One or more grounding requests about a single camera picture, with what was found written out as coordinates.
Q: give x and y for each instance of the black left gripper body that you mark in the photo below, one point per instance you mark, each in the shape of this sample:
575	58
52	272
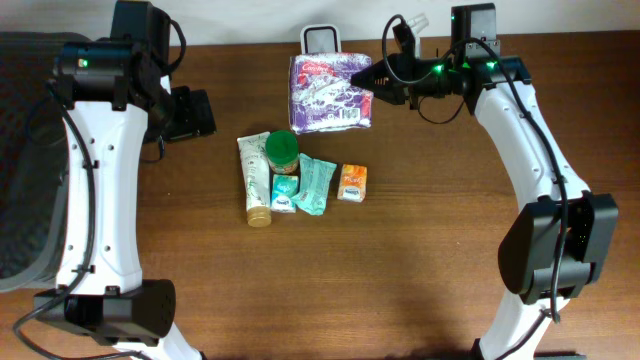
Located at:
182	123

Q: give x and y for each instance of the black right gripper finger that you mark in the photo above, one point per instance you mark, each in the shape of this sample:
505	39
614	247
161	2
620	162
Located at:
391	94
374	75

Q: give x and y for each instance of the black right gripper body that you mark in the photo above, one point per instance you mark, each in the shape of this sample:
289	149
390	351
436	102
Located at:
407	79

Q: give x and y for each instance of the red purple pad package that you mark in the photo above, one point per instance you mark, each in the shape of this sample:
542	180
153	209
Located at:
321	97

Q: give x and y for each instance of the white Pantene tube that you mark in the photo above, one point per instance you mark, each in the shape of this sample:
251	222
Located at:
256	175

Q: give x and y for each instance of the green lid glass jar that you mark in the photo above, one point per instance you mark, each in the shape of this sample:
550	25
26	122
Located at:
282	152

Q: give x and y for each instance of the orange tissue pack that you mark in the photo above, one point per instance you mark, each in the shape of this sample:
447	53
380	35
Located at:
352	183

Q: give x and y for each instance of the mint green wipes pack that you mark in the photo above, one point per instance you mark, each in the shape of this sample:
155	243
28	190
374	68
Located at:
314	185

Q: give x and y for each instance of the teal tissue pack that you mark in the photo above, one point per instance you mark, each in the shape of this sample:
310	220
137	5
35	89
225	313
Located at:
284	188

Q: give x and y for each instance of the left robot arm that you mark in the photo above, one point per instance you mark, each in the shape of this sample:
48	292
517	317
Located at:
115	96

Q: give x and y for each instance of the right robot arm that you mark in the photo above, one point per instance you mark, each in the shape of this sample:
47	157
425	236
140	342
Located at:
561	237

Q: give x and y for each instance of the white barcode scanner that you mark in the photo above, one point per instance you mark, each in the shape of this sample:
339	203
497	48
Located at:
320	38

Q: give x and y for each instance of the grey plastic basket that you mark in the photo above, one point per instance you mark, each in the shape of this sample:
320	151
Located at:
34	161

